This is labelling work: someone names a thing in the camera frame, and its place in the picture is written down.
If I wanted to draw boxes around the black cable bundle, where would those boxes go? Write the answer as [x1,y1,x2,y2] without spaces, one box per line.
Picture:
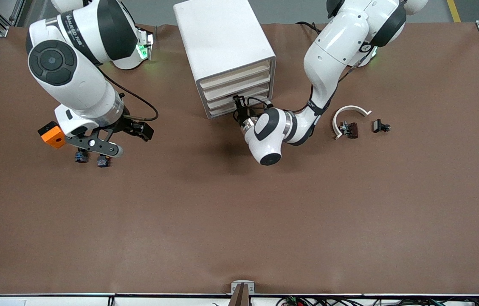
[276,296,479,306]

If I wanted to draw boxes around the orange box with hole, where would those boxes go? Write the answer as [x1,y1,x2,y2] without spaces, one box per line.
[38,121,67,149]

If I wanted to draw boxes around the white curved plastic bracket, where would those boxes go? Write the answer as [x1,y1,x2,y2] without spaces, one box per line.
[332,105,372,141]

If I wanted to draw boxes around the black base power cable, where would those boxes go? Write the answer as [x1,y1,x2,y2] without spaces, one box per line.
[296,20,321,35]

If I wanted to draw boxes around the small brown terminal block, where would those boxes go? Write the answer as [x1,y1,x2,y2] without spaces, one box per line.
[339,121,358,139]

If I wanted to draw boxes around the grey metal mounting bracket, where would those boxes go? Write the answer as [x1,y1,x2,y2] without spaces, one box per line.
[231,280,255,296]

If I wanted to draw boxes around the brown table mat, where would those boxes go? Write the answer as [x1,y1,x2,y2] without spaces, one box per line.
[0,21,479,296]

